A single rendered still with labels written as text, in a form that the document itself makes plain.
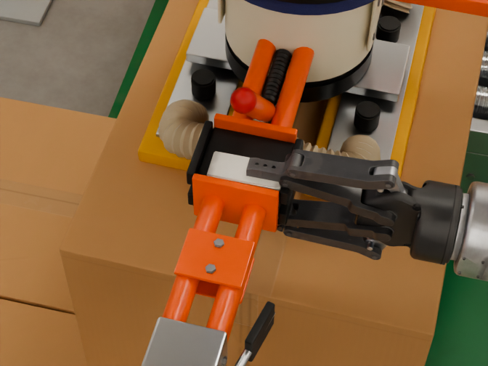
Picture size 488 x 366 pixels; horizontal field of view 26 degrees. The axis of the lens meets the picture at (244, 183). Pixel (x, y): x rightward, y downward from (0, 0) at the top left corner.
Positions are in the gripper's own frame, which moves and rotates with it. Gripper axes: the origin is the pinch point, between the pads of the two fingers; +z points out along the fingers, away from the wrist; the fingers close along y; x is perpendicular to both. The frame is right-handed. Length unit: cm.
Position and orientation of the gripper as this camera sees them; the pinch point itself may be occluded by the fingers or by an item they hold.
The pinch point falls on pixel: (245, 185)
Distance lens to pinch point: 100.8
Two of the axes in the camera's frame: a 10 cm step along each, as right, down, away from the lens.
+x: 2.3, -7.9, 5.7
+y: 0.0, 5.9, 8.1
